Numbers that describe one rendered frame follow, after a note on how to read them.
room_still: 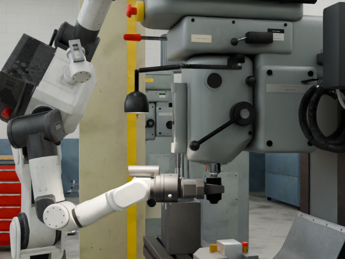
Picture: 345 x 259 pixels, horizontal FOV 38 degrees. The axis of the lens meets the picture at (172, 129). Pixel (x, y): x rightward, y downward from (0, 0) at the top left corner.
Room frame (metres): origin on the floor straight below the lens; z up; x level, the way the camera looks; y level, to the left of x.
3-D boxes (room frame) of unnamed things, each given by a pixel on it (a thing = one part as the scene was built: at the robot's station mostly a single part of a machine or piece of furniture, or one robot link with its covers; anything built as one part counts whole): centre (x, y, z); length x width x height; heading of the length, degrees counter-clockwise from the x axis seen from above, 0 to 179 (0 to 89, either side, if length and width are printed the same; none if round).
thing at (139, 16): (1.49, 0.10, 1.76); 0.06 x 0.02 x 0.06; 13
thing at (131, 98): (1.45, 0.10, 1.49); 0.07 x 0.07 x 0.06
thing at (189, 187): (1.54, -0.04, 1.23); 0.13 x 0.12 x 0.10; 178
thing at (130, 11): (1.48, 0.12, 1.76); 0.04 x 0.03 x 0.04; 13
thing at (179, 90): (1.51, -0.02, 1.44); 0.04 x 0.04 x 0.21; 13
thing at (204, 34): (1.55, -0.17, 1.68); 0.34 x 0.24 x 0.10; 103
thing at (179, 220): (1.91, -0.03, 1.06); 0.22 x 0.12 x 0.20; 8
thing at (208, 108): (1.54, -0.13, 1.47); 0.21 x 0.19 x 0.32; 13
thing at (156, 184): (1.55, 0.08, 1.24); 0.11 x 0.11 x 0.11; 88
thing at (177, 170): (1.96, -0.02, 1.28); 0.03 x 0.03 x 0.11
